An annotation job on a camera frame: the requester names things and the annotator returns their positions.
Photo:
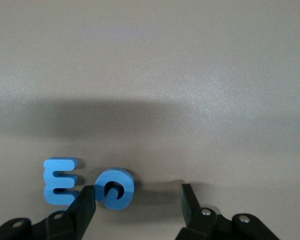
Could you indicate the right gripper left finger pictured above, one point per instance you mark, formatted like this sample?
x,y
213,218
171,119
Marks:
x,y
77,220

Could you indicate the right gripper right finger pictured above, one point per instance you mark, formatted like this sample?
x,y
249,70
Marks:
x,y
202,225

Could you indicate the blue letter E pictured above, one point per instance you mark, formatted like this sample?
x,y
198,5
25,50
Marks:
x,y
50,180

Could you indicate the blue letter G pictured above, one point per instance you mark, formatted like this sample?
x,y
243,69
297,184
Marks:
x,y
126,187

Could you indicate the brown table cover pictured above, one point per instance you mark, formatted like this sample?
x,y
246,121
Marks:
x,y
150,62

